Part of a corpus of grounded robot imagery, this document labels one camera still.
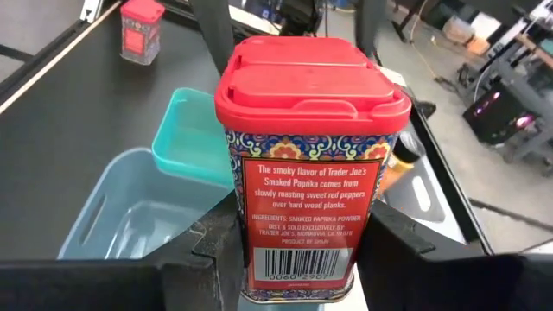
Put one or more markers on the red-lidded smoked paprika tin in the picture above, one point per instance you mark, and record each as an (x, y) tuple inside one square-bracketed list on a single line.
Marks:
[(140, 39), (311, 194)]

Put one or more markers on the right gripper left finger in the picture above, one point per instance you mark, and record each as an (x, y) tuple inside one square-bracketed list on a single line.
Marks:
[(203, 268)]

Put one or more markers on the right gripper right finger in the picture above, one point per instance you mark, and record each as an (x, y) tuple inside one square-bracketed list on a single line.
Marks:
[(410, 281)]

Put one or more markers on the small orange box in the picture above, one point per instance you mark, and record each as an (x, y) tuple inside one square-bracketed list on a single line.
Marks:
[(478, 46)]

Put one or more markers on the orange black-capped spice bottle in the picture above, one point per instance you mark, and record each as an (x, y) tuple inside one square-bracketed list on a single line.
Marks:
[(395, 173)]

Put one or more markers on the black frame post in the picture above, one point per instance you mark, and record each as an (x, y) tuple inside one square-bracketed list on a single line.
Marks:
[(370, 26)]

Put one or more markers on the teal translucent plastic bin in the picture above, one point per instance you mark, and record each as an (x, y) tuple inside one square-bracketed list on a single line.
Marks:
[(190, 138)]

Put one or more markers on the black computer tower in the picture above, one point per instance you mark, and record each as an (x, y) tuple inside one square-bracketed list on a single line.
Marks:
[(497, 116)]

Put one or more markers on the white metal leg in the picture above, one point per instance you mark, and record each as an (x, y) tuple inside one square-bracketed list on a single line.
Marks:
[(91, 9)]

